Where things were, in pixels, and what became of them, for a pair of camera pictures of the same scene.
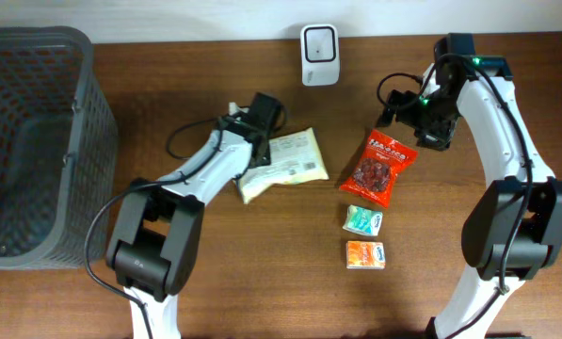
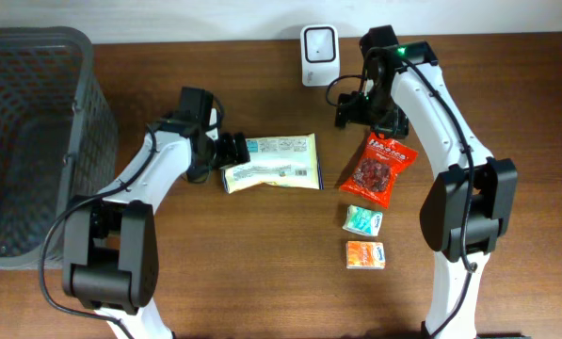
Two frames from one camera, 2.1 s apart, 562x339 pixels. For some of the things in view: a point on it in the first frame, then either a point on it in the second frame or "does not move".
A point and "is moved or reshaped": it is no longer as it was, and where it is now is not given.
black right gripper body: [435, 137] → [351, 109]
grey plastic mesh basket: [48, 147] does not move
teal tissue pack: [362, 220] does not move
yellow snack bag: [296, 157] is moved or reshaped
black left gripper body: [263, 147] → [227, 151]
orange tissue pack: [364, 255] does not move
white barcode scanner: [320, 55] does not move
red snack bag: [380, 162] does not move
